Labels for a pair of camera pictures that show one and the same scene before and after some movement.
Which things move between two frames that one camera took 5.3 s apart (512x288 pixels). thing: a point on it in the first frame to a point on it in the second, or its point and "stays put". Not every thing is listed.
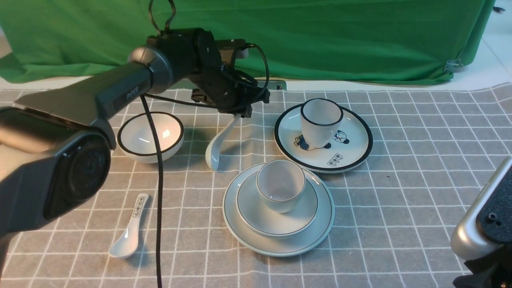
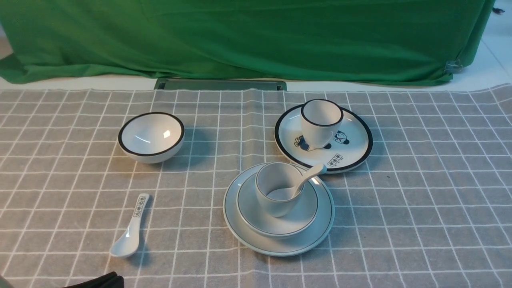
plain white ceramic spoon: x=212 y=150 to x=311 y=173
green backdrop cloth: x=401 y=41 stays put
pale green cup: x=281 y=183 stays put
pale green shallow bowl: x=259 y=220 stays put
